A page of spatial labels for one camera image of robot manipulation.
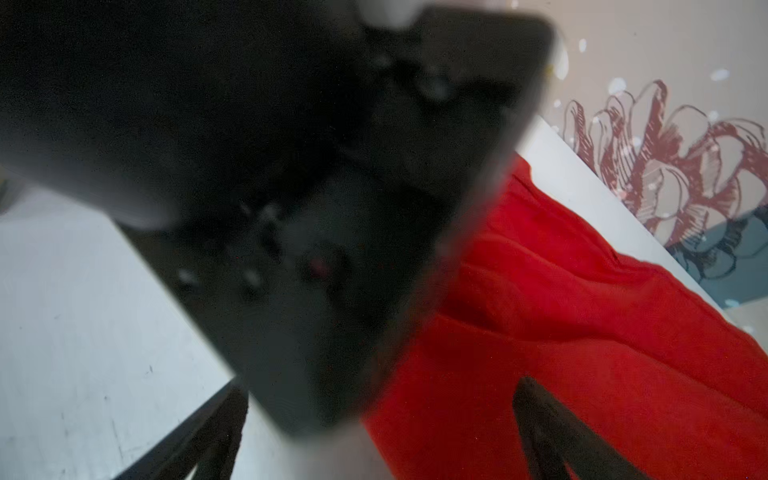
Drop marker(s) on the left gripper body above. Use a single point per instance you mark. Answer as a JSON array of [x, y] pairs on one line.
[[302, 175]]

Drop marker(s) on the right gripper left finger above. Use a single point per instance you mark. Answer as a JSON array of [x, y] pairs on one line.
[[203, 446]]

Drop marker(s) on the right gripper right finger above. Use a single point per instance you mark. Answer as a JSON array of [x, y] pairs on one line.
[[558, 445]]

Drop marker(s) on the red shorts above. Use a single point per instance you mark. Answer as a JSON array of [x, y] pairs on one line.
[[638, 357]]

